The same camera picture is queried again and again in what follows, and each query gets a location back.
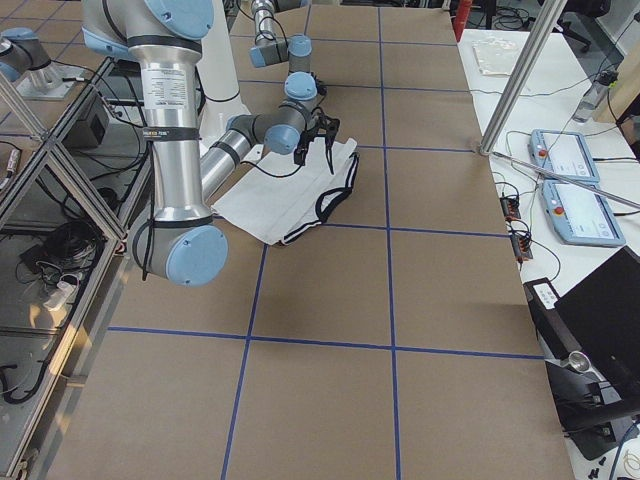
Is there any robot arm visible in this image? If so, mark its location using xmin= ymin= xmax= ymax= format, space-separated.
xmin=249 ymin=0 xmax=312 ymax=73
xmin=82 ymin=1 xmax=321 ymax=287

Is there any clear water bottle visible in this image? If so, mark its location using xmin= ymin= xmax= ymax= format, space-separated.
xmin=572 ymin=68 xmax=619 ymax=123

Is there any orange circuit board far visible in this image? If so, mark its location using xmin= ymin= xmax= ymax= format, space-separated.
xmin=499 ymin=196 xmax=521 ymax=221

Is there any aluminium frame post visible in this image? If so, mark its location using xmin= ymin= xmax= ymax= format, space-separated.
xmin=478 ymin=0 xmax=567 ymax=156

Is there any orange circuit board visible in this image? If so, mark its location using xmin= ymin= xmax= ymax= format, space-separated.
xmin=499 ymin=196 xmax=521 ymax=221
xmin=509 ymin=231 xmax=533 ymax=264

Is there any grey cartoon print t-shirt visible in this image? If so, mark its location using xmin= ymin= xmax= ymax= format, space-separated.
xmin=213 ymin=138 xmax=359 ymax=245

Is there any far blue teach pendant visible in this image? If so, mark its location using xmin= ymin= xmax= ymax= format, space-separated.
xmin=529 ymin=129 xmax=600 ymax=184

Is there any white power strip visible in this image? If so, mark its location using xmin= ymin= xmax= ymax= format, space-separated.
xmin=43 ymin=280 xmax=78 ymax=312

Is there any clear plastic bag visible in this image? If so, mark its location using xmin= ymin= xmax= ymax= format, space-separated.
xmin=472 ymin=37 xmax=521 ymax=76

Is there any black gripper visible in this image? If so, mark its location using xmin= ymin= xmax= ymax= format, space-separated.
xmin=294 ymin=117 xmax=322 ymax=165

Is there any brown table mat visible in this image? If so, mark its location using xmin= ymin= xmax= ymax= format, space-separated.
xmin=48 ymin=5 xmax=573 ymax=479

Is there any black laptop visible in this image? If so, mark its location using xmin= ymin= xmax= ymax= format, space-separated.
xmin=524 ymin=246 xmax=639 ymax=390

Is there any orange circuit board near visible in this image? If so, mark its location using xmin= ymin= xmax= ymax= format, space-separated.
xmin=509 ymin=231 xmax=533 ymax=264

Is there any blue teach pendant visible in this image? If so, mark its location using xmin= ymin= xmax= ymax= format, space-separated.
xmin=529 ymin=129 xmax=600 ymax=184
xmin=542 ymin=180 xmax=626 ymax=247

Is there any near blue teach pendant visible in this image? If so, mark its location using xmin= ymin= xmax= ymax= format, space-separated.
xmin=542 ymin=180 xmax=626 ymax=247

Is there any red cylinder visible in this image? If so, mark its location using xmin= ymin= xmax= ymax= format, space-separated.
xmin=452 ymin=0 xmax=473 ymax=42

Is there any black monitor stand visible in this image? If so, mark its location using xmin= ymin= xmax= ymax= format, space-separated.
xmin=545 ymin=351 xmax=639 ymax=460

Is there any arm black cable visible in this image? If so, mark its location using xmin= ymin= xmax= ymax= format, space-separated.
xmin=139 ymin=64 xmax=311 ymax=281

